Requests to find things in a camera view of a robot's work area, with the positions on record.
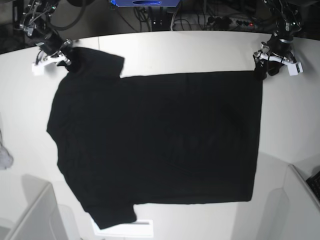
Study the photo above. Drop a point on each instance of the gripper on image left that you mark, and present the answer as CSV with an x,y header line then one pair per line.
x,y
52,44

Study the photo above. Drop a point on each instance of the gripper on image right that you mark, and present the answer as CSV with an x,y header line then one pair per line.
x,y
277,46

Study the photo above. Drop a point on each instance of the black T-shirt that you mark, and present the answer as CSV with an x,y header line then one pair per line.
x,y
185,138

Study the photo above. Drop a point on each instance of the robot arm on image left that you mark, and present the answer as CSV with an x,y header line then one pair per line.
x,y
35,23

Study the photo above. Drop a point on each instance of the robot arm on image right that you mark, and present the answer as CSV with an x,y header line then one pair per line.
x,y
287,22

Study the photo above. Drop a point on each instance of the white power strip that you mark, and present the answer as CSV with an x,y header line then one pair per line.
x,y
229,22

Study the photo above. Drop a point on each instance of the blue device at top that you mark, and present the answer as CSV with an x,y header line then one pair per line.
x,y
145,3

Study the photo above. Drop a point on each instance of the grey cloth at left edge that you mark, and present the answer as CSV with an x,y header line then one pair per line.
x,y
6,159

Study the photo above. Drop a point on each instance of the black keyboard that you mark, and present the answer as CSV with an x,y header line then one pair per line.
x,y
314,184

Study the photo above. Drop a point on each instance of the white partition lower right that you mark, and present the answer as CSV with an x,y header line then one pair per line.
x,y
303,219

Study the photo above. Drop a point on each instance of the white box lower left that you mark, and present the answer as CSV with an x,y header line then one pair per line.
x,y
29,211

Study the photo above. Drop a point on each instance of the white slotted tray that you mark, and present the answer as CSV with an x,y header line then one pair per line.
x,y
138,229

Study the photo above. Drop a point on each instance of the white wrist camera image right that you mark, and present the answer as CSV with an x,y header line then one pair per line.
x,y
294,68

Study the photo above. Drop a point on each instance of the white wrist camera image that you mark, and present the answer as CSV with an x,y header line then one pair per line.
x,y
294,68
44,68

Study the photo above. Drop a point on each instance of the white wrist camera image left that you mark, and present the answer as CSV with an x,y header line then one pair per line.
x,y
44,68

